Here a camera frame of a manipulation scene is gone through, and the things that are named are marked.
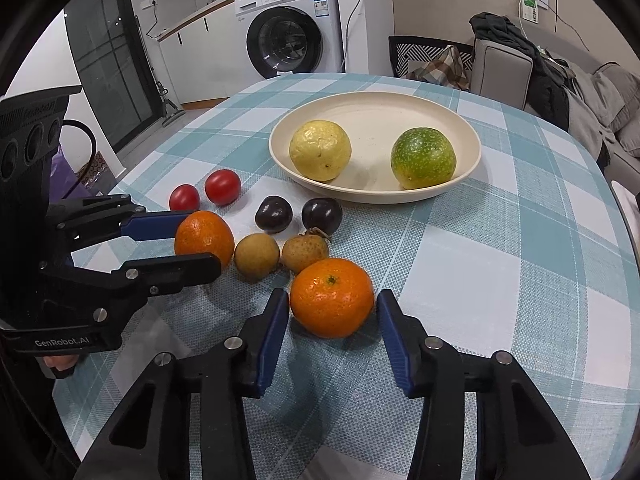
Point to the dark glass sliding door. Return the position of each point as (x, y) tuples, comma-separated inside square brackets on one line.
[(110, 60)]

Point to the person's left hand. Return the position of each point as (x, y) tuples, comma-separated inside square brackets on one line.
[(60, 360)]

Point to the black patterned chair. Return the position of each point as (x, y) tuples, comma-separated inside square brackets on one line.
[(405, 57)]

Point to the white kitchen counter cabinet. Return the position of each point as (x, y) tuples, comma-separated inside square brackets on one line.
[(215, 45)]

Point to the grey sofa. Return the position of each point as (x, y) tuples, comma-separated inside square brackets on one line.
[(500, 70)]

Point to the dark purple round fruit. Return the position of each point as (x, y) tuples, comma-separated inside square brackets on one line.
[(321, 215), (273, 214)]

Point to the white wall socket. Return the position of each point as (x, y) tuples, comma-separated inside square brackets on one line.
[(150, 2)]

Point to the brown patterned mat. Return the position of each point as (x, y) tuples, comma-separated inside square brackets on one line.
[(97, 172)]

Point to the cream round plate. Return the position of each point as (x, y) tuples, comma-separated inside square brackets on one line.
[(375, 125)]

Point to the floor mop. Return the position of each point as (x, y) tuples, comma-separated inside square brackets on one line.
[(172, 110)]

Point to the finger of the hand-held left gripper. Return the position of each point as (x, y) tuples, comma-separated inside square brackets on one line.
[(155, 222), (190, 270)]

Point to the yellow guava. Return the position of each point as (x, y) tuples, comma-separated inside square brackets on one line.
[(320, 150)]

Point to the white washing machine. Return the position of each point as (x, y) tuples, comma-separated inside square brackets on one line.
[(290, 35)]

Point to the orange mandarin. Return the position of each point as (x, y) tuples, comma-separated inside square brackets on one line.
[(331, 297), (205, 235)]

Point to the plaid cloth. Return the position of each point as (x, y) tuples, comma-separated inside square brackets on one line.
[(442, 67)]

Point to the red cherry tomato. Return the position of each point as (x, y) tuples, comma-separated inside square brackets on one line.
[(222, 187), (184, 197)]

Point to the teal checked tablecloth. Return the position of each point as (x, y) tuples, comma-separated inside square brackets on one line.
[(500, 270)]

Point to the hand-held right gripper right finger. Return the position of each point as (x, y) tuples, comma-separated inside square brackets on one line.
[(395, 345)]

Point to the white wall device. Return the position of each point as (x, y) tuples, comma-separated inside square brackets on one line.
[(529, 7)]

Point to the dark jacket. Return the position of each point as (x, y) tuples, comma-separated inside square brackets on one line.
[(547, 95)]

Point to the brown longan with stem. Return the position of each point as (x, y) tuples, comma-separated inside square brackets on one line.
[(305, 255)]

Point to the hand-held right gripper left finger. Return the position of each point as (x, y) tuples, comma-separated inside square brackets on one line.
[(274, 340)]

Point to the purple plastic bag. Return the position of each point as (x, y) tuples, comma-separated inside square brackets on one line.
[(62, 175)]

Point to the green speckled passion fruit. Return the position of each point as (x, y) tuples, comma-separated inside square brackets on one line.
[(422, 160)]

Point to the grey clothes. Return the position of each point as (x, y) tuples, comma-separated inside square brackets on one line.
[(590, 110)]

